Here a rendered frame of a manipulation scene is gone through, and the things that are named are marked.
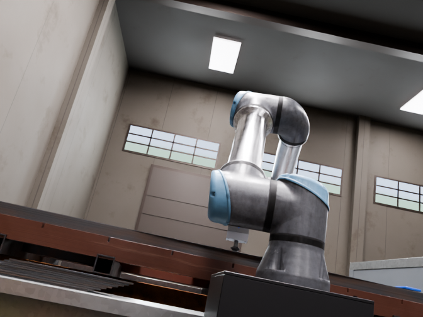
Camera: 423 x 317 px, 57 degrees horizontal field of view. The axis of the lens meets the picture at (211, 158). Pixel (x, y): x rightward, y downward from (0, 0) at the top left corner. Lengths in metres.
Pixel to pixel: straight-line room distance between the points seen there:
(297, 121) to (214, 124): 9.02
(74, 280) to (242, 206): 0.44
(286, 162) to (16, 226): 0.84
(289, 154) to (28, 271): 0.82
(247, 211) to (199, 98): 9.70
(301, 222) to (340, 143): 10.06
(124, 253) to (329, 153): 9.70
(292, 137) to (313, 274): 0.54
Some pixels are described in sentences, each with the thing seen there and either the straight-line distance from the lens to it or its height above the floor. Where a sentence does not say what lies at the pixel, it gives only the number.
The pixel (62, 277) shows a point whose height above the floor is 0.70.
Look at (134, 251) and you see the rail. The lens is 1.13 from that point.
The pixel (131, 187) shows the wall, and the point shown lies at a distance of 9.64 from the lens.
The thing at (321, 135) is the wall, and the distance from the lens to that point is 10.75.
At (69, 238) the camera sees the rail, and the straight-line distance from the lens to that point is 1.15.
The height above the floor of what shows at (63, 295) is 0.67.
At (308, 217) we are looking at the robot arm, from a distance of 0.82.
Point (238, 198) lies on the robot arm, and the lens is 0.81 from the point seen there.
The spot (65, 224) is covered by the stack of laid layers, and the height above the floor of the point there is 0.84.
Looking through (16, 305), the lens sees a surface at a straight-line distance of 1.13.
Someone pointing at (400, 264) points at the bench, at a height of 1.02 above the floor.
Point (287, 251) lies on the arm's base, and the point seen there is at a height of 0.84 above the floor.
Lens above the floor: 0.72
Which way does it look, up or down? 19 degrees up
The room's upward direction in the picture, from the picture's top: 11 degrees clockwise
